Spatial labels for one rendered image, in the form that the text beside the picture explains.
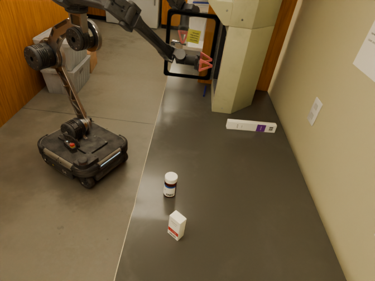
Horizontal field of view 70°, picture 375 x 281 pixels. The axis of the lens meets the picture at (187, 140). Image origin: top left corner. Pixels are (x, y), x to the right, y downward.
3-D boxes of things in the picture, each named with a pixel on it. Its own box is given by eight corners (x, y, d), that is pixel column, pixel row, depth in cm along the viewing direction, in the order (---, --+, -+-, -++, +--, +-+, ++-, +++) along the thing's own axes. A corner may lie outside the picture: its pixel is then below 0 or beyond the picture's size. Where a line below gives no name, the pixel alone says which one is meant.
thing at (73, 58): (91, 54, 355) (89, 29, 335) (73, 72, 307) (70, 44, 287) (59, 50, 353) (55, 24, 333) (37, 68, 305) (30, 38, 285)
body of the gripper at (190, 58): (198, 52, 153) (186, 51, 152) (198, 58, 144) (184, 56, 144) (197, 63, 156) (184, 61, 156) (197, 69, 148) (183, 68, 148)
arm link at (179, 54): (169, 45, 152) (163, 59, 152) (168, 38, 140) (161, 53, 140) (188, 54, 152) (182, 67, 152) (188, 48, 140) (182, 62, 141)
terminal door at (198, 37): (209, 80, 175) (221, 15, 151) (163, 74, 173) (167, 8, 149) (209, 80, 175) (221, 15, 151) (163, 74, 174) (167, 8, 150)
